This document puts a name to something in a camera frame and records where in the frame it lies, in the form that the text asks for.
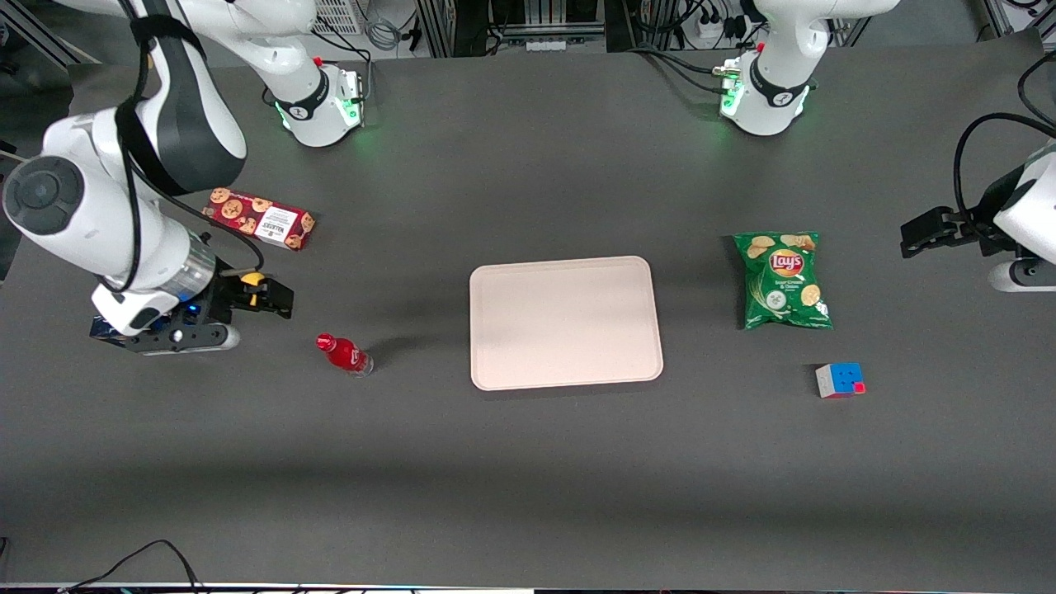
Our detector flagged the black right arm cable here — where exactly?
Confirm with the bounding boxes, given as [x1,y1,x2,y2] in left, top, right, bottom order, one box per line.
[115,0,266,291]

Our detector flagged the black looping cable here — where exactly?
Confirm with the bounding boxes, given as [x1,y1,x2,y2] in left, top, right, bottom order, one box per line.
[1017,51,1056,126]

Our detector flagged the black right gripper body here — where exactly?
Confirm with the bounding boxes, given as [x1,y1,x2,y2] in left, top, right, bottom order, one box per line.
[169,257,250,328]

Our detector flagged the blue Rubik's cube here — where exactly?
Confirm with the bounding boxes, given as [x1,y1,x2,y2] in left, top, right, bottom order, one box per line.
[815,361,868,400]

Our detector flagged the white power strip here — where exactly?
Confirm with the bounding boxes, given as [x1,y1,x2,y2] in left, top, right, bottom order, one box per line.
[690,8,750,45]

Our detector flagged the grey coiled cable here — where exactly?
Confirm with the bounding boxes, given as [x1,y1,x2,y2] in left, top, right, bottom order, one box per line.
[363,13,408,54]

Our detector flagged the beige rectangular tray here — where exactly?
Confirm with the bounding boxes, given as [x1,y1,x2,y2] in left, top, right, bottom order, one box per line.
[469,256,665,392]

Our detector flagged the green Lay's chips bag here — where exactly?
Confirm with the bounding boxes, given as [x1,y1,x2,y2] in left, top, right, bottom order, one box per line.
[733,231,834,332]

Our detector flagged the black left base cables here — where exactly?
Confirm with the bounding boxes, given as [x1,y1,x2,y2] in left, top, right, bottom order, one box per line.
[629,43,743,93]

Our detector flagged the black table edge cable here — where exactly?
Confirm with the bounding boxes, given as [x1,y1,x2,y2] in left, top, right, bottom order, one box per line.
[56,540,204,594]

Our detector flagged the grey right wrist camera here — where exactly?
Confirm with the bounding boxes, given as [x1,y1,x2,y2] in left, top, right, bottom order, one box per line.
[124,323,242,356]

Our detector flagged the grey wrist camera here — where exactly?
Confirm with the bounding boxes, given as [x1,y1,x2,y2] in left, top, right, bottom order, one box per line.
[988,258,1056,294]
[124,323,242,356]

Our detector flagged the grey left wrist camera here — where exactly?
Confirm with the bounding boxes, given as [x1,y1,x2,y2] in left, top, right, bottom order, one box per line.
[988,258,1056,294]

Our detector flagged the red coke bottle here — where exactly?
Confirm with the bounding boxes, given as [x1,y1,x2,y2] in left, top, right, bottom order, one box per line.
[316,332,375,379]

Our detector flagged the white perforated panel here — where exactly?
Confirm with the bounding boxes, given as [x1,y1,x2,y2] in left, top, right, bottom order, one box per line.
[312,0,365,36]

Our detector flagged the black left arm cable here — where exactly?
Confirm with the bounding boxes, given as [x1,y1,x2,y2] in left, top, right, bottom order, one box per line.
[953,111,1056,233]

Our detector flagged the red cookie box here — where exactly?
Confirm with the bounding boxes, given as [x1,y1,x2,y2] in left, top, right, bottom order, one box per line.
[201,187,318,252]

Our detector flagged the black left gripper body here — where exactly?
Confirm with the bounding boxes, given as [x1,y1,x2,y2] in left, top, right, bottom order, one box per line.
[959,210,1007,253]

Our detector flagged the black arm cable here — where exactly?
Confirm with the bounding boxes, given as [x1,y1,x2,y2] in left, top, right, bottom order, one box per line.
[953,111,1056,233]
[115,0,266,291]

